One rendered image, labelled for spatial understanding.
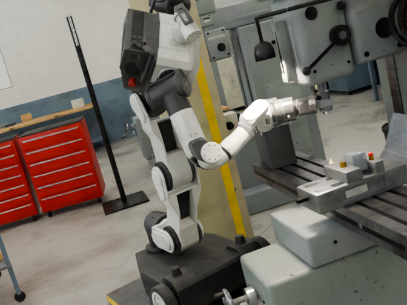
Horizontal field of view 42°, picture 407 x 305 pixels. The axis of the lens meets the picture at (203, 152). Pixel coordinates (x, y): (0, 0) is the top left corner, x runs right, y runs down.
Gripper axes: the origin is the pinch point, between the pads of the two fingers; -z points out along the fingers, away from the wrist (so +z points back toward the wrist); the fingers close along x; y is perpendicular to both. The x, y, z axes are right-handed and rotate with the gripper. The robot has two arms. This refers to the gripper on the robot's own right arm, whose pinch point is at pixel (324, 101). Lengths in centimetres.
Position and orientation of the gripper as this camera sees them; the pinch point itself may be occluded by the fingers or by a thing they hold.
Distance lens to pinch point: 200.2
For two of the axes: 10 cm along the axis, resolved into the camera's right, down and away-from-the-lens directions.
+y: 2.4, 9.5, 2.1
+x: 1.7, -2.5, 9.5
